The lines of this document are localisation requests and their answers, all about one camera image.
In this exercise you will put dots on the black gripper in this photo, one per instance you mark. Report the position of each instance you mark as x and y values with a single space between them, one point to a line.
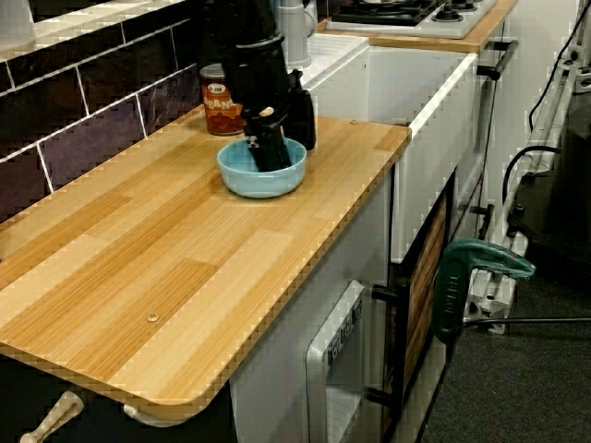
261 83

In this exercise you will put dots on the light blue bowl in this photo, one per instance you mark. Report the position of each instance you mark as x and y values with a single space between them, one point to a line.
258 184

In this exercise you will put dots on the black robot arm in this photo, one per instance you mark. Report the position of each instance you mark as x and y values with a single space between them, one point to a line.
244 23

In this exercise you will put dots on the beans can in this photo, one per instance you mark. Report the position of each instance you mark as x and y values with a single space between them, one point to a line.
214 115

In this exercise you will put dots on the grey toy faucet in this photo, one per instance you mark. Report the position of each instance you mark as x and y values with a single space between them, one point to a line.
297 46

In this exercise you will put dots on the white toy sink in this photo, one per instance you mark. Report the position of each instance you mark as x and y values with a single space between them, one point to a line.
392 83

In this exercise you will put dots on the wood print oven door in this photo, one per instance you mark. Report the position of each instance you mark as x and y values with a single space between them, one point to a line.
425 286

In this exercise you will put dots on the toy stove top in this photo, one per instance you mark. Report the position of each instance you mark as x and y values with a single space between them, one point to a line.
443 27

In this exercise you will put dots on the green clamp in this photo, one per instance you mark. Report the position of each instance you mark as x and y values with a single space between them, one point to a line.
450 295

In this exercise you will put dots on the black equipment base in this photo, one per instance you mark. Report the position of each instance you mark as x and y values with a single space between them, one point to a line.
563 207

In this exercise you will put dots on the aluminium frame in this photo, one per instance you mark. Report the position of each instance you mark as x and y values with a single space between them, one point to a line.
491 286

